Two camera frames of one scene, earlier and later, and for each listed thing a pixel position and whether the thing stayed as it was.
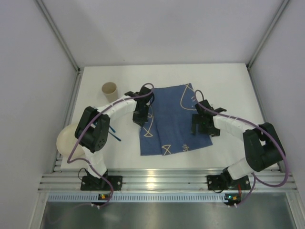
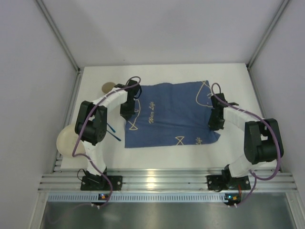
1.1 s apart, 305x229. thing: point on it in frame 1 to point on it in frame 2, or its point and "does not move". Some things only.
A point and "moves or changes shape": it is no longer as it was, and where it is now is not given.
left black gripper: x=140 y=114 to x=127 y=112
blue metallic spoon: x=116 y=138 does not move
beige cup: x=110 y=90 does not move
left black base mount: x=92 y=183 does not move
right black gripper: x=200 y=121 to x=215 y=122
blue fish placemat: x=169 y=128 moves or changes shape
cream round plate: x=66 y=140 does not move
